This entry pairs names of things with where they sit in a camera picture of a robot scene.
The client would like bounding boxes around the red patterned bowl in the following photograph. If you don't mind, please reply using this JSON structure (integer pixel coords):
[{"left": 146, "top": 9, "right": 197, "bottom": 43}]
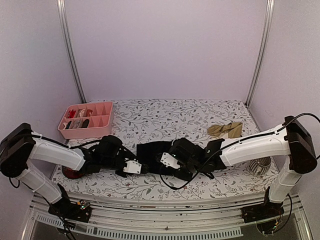
[{"left": 61, "top": 166, "right": 86, "bottom": 180}]

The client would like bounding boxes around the aluminium corner post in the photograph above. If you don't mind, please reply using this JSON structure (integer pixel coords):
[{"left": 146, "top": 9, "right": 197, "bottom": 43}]
[
  {"left": 56, "top": 0, "right": 87, "bottom": 104},
  {"left": 245, "top": 0, "right": 275, "bottom": 108}
]

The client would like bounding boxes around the floral patterned table cloth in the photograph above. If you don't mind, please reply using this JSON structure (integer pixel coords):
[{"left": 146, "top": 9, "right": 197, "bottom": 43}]
[{"left": 52, "top": 99, "right": 278, "bottom": 201}]

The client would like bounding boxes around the right aluminium corner post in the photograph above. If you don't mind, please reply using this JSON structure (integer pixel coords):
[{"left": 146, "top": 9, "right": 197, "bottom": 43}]
[{"left": 245, "top": 0, "right": 275, "bottom": 108}]

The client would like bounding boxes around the red rolled cloth in box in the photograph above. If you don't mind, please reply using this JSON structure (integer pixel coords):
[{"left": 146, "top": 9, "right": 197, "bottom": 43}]
[{"left": 66, "top": 109, "right": 77, "bottom": 119}]

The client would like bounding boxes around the black white-striped underwear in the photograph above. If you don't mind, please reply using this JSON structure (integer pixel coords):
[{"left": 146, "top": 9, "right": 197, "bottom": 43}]
[{"left": 136, "top": 139, "right": 178, "bottom": 176}]

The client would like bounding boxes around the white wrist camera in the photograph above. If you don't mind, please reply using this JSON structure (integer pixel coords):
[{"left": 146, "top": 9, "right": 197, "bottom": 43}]
[
  {"left": 123, "top": 160, "right": 149, "bottom": 174},
  {"left": 160, "top": 152, "right": 181, "bottom": 169}
]

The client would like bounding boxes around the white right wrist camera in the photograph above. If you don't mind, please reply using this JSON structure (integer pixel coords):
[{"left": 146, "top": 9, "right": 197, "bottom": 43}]
[{"left": 160, "top": 152, "right": 181, "bottom": 169}]

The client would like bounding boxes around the aluminium front rail frame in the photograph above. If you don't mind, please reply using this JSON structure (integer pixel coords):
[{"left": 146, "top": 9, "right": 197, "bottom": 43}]
[{"left": 18, "top": 192, "right": 316, "bottom": 240}]

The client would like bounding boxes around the left aluminium corner post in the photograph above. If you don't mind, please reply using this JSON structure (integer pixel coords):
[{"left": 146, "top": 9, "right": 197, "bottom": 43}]
[{"left": 56, "top": 0, "right": 87, "bottom": 104}]

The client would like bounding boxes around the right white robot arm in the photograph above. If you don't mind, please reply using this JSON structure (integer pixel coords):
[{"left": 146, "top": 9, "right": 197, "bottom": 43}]
[{"left": 160, "top": 116, "right": 318, "bottom": 218}]

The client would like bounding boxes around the black rolled cloth in box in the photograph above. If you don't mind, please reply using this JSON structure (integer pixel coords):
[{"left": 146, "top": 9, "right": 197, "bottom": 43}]
[{"left": 81, "top": 119, "right": 90, "bottom": 128}]

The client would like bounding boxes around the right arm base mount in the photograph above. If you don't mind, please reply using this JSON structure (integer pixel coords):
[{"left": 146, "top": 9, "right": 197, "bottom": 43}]
[{"left": 241, "top": 187, "right": 284, "bottom": 223}]

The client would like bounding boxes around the striped metal wire cup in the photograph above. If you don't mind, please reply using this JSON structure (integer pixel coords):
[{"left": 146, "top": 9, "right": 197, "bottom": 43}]
[{"left": 249, "top": 157, "right": 272, "bottom": 177}]

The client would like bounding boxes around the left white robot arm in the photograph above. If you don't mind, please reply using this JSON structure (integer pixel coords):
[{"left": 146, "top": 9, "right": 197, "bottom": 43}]
[{"left": 0, "top": 123, "right": 142, "bottom": 217}]

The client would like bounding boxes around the pink divided organizer box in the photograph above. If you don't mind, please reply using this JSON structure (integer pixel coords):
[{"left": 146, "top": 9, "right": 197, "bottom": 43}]
[{"left": 57, "top": 101, "right": 114, "bottom": 140}]

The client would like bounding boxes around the tan beige underwear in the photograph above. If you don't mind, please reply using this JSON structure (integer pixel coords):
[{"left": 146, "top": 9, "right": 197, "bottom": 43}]
[{"left": 207, "top": 122, "right": 243, "bottom": 139}]

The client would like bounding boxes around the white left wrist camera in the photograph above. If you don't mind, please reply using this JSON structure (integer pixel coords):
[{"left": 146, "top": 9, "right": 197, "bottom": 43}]
[{"left": 123, "top": 160, "right": 149, "bottom": 174}]

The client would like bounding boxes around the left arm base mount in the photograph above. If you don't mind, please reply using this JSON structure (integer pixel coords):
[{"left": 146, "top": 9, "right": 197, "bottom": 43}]
[{"left": 48, "top": 183, "right": 92, "bottom": 223}]

